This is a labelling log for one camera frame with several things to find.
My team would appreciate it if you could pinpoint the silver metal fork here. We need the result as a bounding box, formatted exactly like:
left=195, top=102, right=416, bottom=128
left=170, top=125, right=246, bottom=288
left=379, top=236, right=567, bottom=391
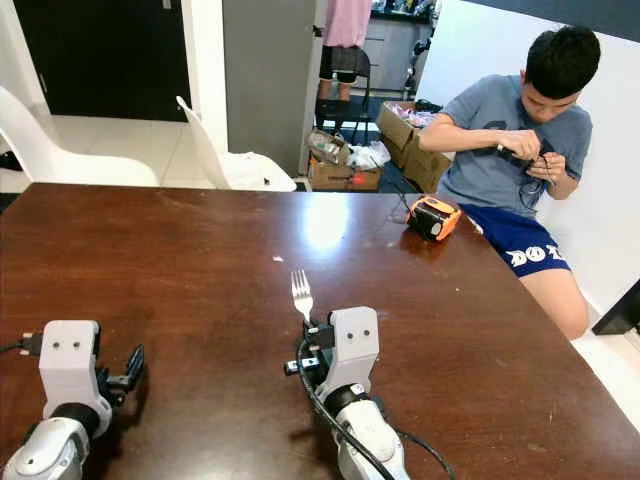
left=290, top=270, right=315, bottom=324

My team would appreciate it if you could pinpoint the small open cardboard box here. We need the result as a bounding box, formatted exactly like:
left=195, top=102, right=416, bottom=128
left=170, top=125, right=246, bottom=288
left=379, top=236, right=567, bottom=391
left=307, top=130, right=384, bottom=192

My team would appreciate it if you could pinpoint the orange and black device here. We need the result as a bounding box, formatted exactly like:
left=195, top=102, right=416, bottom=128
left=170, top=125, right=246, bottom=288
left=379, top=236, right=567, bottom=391
left=407, top=196, right=463, bottom=242

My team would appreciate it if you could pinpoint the white plastic chair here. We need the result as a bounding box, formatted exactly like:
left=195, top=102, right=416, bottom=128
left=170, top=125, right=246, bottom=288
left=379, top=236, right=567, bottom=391
left=0, top=88, right=162, bottom=188
left=175, top=96, right=299, bottom=191

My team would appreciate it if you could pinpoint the large open cardboard box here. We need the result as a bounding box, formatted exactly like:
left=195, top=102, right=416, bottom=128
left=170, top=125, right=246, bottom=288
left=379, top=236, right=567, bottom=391
left=375, top=100, right=452, bottom=194

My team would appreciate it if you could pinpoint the seated person grey shirt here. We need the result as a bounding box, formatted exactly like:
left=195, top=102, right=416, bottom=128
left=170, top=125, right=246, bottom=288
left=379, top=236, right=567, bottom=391
left=418, top=25, right=602, bottom=342

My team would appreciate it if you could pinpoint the black door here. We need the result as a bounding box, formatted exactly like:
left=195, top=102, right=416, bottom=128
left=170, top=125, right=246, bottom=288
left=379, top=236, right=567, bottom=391
left=12, top=0, right=187, bottom=124

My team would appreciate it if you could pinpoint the standing person pink shirt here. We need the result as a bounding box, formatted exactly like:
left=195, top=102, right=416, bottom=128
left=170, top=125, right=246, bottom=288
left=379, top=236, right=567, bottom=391
left=315, top=0, right=374, bottom=102

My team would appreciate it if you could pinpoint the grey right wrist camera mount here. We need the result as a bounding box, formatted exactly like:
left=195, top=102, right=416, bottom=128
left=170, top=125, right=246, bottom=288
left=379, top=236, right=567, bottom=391
left=325, top=307, right=382, bottom=392

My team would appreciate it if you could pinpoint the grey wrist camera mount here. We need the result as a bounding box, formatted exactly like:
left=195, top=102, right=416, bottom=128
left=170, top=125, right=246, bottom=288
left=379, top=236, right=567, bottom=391
left=40, top=320, right=102, bottom=409
left=325, top=307, right=382, bottom=392

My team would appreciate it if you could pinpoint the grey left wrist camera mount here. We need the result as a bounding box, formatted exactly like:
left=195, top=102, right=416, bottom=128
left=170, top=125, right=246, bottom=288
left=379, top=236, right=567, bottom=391
left=40, top=320, right=102, bottom=409

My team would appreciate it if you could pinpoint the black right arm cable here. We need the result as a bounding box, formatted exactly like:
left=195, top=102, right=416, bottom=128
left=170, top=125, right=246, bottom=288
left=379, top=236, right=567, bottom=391
left=297, top=335, right=457, bottom=480

